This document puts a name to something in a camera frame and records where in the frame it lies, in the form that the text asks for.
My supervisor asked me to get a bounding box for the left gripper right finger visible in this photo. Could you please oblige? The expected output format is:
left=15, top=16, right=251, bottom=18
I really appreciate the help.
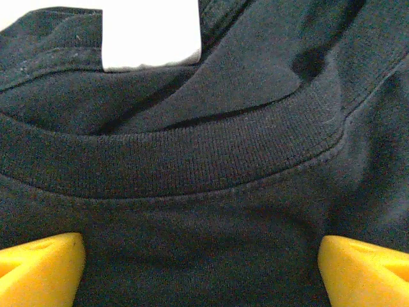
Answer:
left=318, top=235, right=409, bottom=307

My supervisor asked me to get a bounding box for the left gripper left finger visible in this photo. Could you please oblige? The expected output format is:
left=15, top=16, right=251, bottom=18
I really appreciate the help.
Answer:
left=0, top=232, right=86, bottom=307

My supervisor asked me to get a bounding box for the black t-shirt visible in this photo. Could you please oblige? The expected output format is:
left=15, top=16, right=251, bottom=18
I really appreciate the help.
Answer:
left=0, top=0, right=409, bottom=307

